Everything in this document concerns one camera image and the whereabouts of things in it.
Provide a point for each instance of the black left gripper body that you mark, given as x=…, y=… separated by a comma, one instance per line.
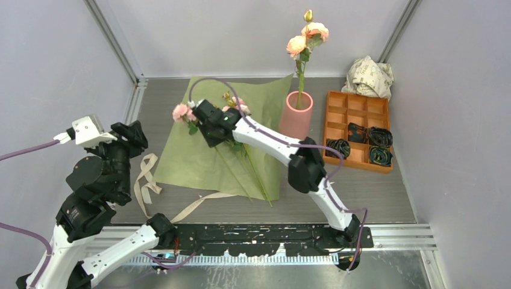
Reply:
x=120, y=152

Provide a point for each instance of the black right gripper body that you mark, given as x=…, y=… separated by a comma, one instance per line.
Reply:
x=211, y=139

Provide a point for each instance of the pink flower stem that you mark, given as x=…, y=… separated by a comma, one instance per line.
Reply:
x=183, y=113
x=239, y=105

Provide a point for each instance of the beige ribbon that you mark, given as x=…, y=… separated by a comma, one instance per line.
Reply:
x=145, y=183

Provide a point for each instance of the peach paper bouquet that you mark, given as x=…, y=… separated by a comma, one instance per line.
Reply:
x=265, y=102

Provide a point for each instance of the pink cylindrical vase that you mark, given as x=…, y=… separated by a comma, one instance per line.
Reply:
x=296, y=116

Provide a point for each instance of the peach flower stem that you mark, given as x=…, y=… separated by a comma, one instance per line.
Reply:
x=300, y=48

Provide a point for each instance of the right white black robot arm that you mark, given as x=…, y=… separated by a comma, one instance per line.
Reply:
x=306, y=172

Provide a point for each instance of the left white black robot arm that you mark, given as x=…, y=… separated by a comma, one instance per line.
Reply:
x=80, y=219

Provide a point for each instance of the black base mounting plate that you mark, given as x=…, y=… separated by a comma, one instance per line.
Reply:
x=251, y=239

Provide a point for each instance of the orange compartment tray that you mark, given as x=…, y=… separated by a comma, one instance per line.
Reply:
x=343, y=111

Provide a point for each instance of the crumpled white patterned cloth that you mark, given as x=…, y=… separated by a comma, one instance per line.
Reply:
x=368, y=78

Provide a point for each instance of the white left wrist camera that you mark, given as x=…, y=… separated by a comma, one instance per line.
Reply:
x=86, y=132

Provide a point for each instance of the aluminium front rail frame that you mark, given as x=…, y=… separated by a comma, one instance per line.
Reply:
x=397, y=237

